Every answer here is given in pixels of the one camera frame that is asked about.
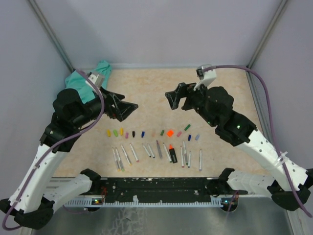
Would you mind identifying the purple cap pen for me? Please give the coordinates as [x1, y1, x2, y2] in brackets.
[156, 140, 163, 159]

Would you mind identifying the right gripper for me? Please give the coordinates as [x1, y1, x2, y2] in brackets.
[165, 78, 218, 127]

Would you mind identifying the yellow cap marker pen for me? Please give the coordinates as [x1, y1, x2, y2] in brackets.
[120, 144, 132, 166]

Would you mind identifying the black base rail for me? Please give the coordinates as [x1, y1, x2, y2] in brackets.
[73, 176, 239, 204]

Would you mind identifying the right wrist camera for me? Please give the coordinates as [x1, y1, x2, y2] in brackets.
[194, 64, 217, 90]

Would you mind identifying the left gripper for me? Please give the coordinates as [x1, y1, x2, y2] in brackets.
[71, 86, 138, 128]

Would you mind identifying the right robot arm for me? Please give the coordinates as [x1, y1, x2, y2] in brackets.
[165, 83, 313, 211]

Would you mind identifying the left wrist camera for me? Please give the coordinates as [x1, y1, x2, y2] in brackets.
[86, 72, 105, 88]

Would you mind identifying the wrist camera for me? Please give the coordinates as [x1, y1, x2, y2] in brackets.
[86, 72, 105, 88]
[194, 64, 217, 90]

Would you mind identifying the black orange highlighter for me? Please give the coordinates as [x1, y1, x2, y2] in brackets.
[169, 145, 178, 164]

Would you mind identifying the orange highlighter cap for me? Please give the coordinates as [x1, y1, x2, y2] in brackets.
[167, 130, 174, 137]

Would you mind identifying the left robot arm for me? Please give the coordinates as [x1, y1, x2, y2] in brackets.
[0, 88, 138, 230]

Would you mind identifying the teal cloth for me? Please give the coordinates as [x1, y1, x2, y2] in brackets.
[65, 60, 112, 103]

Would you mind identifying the small black marker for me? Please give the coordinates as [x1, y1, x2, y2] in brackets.
[142, 144, 152, 158]

